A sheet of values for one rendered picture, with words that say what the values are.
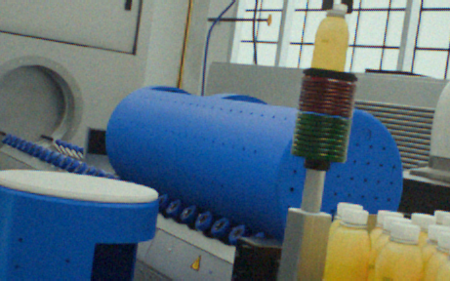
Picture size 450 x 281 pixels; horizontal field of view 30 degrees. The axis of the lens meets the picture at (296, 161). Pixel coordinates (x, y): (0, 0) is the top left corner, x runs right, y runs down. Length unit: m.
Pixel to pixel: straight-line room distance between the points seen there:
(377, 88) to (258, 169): 2.24
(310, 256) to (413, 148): 2.59
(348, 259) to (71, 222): 0.44
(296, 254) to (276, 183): 0.51
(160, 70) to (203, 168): 5.50
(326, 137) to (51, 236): 0.59
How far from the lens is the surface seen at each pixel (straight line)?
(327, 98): 0.91
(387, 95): 3.64
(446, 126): 2.15
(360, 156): 1.52
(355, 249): 1.22
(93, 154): 2.64
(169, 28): 7.19
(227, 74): 4.56
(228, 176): 1.58
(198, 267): 1.70
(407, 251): 1.13
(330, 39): 1.57
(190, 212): 1.80
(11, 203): 1.39
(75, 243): 1.36
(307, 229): 0.93
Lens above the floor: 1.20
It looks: 3 degrees down
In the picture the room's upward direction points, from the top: 8 degrees clockwise
